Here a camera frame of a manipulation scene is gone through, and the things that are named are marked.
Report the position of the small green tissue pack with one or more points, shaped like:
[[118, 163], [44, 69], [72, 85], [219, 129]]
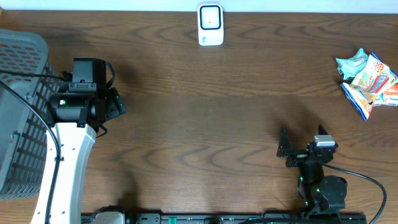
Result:
[[379, 100]]

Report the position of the grey plastic mesh basket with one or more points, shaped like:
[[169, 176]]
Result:
[[26, 70]]

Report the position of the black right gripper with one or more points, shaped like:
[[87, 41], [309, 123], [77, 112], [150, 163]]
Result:
[[284, 150]]

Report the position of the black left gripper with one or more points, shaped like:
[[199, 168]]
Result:
[[115, 104]]

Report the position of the teal wet wipes pack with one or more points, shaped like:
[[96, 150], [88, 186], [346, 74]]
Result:
[[348, 68]]

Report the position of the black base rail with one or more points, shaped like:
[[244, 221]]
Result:
[[268, 217]]

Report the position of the white barcode scanner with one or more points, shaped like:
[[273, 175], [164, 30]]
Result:
[[210, 24]]

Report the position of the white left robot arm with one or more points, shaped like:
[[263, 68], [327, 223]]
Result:
[[75, 115]]

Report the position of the yellow snack bag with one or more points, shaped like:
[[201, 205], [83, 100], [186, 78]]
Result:
[[373, 80]]

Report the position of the orange tissue pack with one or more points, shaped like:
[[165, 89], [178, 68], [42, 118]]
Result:
[[390, 96]]

